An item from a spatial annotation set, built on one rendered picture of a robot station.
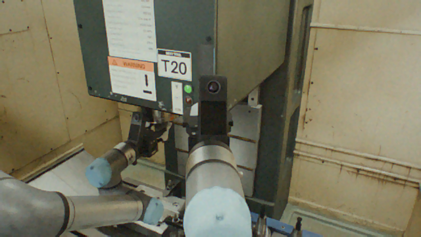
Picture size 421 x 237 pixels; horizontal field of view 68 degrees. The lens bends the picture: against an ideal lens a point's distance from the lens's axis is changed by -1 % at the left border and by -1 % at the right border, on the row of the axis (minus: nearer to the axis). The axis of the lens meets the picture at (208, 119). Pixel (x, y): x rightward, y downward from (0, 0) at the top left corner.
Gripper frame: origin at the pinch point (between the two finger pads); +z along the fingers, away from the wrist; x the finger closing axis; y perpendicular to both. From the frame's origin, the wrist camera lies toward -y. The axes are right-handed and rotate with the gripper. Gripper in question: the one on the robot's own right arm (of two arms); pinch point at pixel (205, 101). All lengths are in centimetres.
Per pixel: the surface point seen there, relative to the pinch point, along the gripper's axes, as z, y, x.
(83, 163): 122, 92, -76
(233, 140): 77, 52, 17
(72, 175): 111, 93, -80
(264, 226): 13, 47, 19
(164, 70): 18.8, -1.2, -9.6
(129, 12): 23.7, -14.9, -18.1
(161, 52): 19.1, -5.7, -10.2
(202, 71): 13.2, -2.5, -0.2
